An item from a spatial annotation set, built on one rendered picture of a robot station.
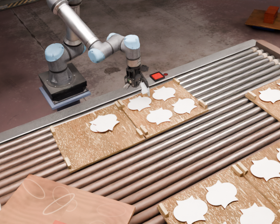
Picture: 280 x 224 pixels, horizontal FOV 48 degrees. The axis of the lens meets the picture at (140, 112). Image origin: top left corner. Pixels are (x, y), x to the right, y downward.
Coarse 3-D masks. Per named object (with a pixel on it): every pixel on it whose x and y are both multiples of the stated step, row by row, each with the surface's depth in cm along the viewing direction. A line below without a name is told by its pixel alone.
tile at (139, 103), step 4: (140, 96) 189; (132, 100) 187; (136, 100) 186; (140, 100) 186; (144, 100) 186; (148, 100) 186; (128, 104) 184; (132, 104) 184; (136, 104) 184; (140, 104) 183; (144, 104) 183; (148, 104) 183; (128, 108) 182; (132, 108) 181; (136, 108) 181; (140, 108) 181; (144, 108) 181
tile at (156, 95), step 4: (160, 88) 194; (164, 88) 194; (168, 88) 193; (172, 88) 193; (156, 92) 191; (160, 92) 191; (164, 92) 190; (168, 92) 190; (172, 92) 190; (156, 96) 188; (160, 96) 188; (164, 96) 188; (168, 96) 187; (172, 96) 187; (164, 100) 185
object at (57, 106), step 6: (42, 90) 213; (48, 96) 208; (78, 96) 205; (84, 96) 207; (48, 102) 203; (60, 102) 202; (66, 102) 202; (72, 102) 211; (78, 102) 216; (54, 108) 200; (60, 108) 213
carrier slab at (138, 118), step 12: (168, 84) 198; (132, 96) 191; (144, 96) 190; (180, 96) 188; (192, 96) 187; (156, 108) 181; (168, 108) 180; (204, 108) 178; (132, 120) 175; (144, 120) 174; (180, 120) 172; (156, 132) 166
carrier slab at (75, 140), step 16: (96, 112) 182; (112, 112) 181; (64, 128) 173; (80, 128) 172; (128, 128) 170; (64, 144) 164; (80, 144) 163; (96, 144) 163; (112, 144) 162; (128, 144) 161; (64, 160) 156; (80, 160) 155; (96, 160) 155
